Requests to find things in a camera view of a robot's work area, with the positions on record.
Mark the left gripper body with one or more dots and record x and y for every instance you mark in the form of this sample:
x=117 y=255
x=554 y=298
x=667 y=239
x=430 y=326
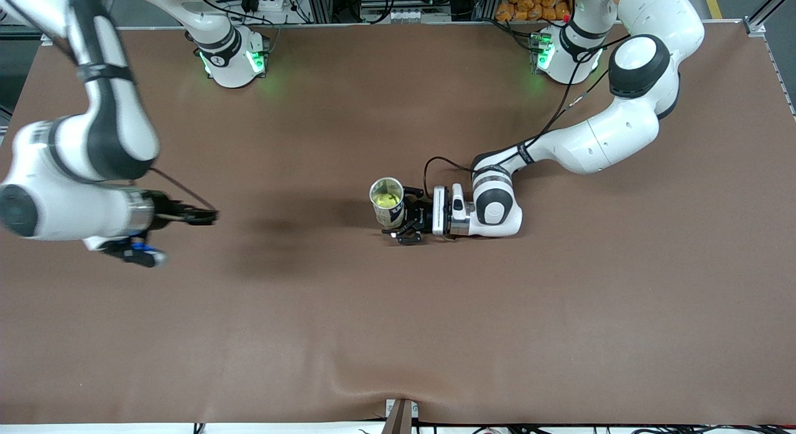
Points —
x=424 y=218

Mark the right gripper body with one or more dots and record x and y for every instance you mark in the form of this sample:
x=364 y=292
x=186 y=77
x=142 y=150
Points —
x=165 y=208

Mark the white blue tennis ball can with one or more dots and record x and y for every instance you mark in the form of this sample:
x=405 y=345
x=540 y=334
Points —
x=392 y=219

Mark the yellow tennis ball small logo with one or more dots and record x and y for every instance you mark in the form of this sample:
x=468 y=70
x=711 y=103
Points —
x=387 y=201

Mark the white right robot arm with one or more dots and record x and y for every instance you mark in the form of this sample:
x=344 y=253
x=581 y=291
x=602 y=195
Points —
x=62 y=198

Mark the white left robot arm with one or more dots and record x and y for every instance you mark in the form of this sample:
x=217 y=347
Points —
x=609 y=142

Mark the brown table mat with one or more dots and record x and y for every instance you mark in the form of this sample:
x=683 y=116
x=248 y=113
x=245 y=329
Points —
x=398 y=328

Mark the white terminal block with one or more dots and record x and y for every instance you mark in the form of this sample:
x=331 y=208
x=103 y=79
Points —
x=404 y=15

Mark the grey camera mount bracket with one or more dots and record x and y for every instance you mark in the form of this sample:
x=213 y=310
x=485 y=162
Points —
x=400 y=421

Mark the aluminium frame post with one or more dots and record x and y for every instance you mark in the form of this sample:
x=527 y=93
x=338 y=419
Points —
x=485 y=4
x=320 y=5

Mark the aluminium corner frame beam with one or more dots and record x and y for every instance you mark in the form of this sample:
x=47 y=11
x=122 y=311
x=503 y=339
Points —
x=768 y=8

